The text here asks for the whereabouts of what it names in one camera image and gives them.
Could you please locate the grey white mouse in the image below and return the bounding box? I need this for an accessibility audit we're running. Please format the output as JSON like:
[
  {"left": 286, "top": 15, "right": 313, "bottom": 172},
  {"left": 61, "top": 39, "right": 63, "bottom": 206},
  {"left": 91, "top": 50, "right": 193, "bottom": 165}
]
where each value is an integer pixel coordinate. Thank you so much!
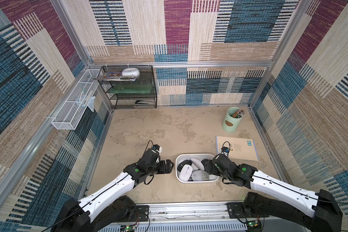
[{"left": 191, "top": 170, "right": 209, "bottom": 181}]

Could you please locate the white plastic storage box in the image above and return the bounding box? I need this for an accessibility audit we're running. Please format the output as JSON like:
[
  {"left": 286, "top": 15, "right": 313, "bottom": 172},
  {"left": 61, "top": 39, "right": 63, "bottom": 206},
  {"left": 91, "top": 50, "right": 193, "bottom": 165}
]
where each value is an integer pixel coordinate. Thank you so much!
[{"left": 175, "top": 153, "right": 219, "bottom": 184}]

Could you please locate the black Lecoo mouse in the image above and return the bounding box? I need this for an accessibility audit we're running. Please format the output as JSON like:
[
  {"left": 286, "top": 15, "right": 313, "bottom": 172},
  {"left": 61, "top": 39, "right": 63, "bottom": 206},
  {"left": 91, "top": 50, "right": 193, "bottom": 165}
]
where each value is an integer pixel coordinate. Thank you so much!
[{"left": 177, "top": 159, "right": 192, "bottom": 172}]

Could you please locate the white slim mouse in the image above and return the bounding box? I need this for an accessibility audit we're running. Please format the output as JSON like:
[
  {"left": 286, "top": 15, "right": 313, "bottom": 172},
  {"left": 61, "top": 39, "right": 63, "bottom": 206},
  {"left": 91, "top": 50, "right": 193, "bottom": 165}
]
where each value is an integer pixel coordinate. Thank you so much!
[{"left": 190, "top": 157, "right": 205, "bottom": 171}]

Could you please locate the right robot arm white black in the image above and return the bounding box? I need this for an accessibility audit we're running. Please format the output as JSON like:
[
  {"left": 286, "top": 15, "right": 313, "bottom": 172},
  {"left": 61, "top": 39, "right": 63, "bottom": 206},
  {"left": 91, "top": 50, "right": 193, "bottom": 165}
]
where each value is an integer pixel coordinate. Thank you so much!
[{"left": 202, "top": 154, "right": 343, "bottom": 232}]

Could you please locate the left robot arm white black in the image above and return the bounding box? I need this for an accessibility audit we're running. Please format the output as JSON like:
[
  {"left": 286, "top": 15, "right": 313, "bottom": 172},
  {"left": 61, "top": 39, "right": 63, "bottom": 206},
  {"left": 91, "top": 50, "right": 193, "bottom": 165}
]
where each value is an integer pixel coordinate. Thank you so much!
[{"left": 49, "top": 145, "right": 174, "bottom": 232}]

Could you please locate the beige notebook blue spine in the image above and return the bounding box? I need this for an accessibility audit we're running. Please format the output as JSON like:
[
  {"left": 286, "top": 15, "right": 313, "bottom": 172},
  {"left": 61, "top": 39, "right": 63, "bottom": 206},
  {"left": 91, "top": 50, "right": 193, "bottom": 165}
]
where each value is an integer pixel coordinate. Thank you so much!
[{"left": 216, "top": 136, "right": 259, "bottom": 161}]

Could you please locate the mint green pencil cup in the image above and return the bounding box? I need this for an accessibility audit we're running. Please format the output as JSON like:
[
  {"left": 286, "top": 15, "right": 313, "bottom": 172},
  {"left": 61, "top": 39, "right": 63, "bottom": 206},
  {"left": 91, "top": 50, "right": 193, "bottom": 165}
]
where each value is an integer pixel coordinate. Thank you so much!
[{"left": 222, "top": 107, "right": 242, "bottom": 132}]

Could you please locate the bundle of pencils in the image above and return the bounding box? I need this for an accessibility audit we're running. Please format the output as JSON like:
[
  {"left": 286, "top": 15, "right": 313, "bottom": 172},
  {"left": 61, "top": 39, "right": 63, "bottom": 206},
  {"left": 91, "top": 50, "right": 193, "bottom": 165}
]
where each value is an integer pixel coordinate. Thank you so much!
[{"left": 231, "top": 109, "right": 245, "bottom": 119}]

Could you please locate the black stapler bottom shelf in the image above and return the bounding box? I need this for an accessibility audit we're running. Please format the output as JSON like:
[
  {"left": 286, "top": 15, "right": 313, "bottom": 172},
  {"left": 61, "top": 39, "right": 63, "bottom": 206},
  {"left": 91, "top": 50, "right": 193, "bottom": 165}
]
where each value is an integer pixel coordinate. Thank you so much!
[{"left": 135, "top": 100, "right": 154, "bottom": 105}]

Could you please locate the green folder on shelf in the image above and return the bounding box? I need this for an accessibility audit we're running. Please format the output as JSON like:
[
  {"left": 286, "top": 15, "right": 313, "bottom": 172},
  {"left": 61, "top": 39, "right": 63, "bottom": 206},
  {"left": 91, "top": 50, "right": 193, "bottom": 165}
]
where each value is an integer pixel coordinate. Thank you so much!
[{"left": 107, "top": 84, "right": 153, "bottom": 94}]

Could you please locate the magazine on top shelf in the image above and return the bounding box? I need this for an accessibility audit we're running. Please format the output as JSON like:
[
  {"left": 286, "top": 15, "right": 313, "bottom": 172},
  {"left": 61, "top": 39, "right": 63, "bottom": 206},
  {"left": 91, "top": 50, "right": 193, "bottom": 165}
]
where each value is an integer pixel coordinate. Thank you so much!
[{"left": 94, "top": 72, "right": 140, "bottom": 82}]

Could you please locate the white round device on shelf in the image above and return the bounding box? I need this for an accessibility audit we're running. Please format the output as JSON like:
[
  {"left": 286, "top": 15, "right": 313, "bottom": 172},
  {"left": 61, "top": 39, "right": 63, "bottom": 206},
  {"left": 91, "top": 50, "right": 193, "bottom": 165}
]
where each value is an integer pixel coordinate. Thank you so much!
[{"left": 121, "top": 68, "right": 140, "bottom": 78}]

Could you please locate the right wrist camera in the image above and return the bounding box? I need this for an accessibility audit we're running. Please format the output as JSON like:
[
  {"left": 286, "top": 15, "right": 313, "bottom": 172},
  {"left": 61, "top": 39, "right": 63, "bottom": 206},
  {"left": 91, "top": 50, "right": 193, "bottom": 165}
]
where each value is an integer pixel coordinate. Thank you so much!
[{"left": 221, "top": 147, "right": 230, "bottom": 156}]

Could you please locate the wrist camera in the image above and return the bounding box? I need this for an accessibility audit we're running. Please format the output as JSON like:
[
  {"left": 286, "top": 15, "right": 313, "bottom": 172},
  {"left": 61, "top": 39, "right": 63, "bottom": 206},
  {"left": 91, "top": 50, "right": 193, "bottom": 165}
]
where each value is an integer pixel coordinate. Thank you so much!
[
  {"left": 221, "top": 147, "right": 230, "bottom": 156},
  {"left": 152, "top": 145, "right": 162, "bottom": 155}
]

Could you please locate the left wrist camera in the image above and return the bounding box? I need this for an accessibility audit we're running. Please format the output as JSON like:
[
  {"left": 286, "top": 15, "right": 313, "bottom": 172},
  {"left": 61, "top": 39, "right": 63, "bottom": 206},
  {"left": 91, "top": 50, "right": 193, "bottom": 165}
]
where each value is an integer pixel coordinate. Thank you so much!
[{"left": 152, "top": 145, "right": 162, "bottom": 155}]

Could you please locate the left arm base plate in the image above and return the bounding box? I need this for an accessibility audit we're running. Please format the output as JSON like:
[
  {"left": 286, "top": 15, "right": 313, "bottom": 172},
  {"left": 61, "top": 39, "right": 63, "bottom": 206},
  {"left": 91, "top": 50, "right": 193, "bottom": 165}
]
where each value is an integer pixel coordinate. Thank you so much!
[{"left": 128, "top": 205, "right": 149, "bottom": 222}]

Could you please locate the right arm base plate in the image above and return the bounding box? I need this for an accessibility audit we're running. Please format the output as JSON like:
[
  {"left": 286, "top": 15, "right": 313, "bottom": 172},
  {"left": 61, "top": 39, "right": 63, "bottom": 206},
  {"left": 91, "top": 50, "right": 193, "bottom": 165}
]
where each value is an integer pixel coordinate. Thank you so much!
[{"left": 226, "top": 202, "right": 270, "bottom": 219}]

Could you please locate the black wire shelf rack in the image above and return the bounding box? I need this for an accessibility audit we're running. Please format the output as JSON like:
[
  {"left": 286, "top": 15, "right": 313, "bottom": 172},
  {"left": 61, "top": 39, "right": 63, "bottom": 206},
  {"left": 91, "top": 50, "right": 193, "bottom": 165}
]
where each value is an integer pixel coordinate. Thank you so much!
[{"left": 94, "top": 65, "right": 158, "bottom": 110}]

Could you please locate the white wire wall basket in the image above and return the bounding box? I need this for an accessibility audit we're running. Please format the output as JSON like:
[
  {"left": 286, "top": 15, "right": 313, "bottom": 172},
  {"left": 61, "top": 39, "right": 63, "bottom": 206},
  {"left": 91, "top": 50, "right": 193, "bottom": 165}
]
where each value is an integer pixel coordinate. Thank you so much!
[{"left": 51, "top": 69, "right": 100, "bottom": 130}]

